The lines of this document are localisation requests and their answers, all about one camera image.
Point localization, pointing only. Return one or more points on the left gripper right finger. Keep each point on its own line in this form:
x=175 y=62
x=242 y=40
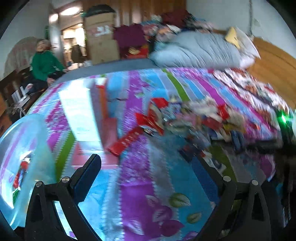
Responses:
x=240 y=210

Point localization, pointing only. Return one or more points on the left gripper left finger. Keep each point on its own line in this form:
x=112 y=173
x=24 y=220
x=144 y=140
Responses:
x=42 y=220

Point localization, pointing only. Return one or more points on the white red strawberry snack bag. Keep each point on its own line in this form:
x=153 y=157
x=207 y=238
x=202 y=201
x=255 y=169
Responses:
x=17 y=183

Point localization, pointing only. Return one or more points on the clear blue plastic basin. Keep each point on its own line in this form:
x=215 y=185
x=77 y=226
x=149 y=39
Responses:
x=27 y=137

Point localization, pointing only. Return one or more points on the flat pink red box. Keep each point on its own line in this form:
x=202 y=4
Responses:
x=83 y=150

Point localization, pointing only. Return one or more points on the wooden headboard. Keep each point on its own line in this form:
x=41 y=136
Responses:
x=275 y=67

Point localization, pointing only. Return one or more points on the colourful floral bed sheet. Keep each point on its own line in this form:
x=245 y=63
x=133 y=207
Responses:
x=219 y=113

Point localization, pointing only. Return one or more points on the long red snack bar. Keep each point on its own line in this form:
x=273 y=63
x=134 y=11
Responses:
x=123 y=143

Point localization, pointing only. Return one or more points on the grey folded quilt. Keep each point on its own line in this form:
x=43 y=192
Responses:
x=197 y=50

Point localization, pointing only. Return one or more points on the white wifi router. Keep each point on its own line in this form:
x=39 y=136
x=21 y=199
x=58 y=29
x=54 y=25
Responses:
x=21 y=96

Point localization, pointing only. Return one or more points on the white tall box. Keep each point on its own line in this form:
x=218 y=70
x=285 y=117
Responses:
x=81 y=106

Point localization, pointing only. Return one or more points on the red orange cookie box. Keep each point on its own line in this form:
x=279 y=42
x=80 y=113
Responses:
x=101 y=85

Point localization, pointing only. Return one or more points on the person in green sweater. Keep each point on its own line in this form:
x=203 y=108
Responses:
x=46 y=68

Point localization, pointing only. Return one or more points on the cardboard boxes stack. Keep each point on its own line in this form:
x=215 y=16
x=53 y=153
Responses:
x=101 y=45

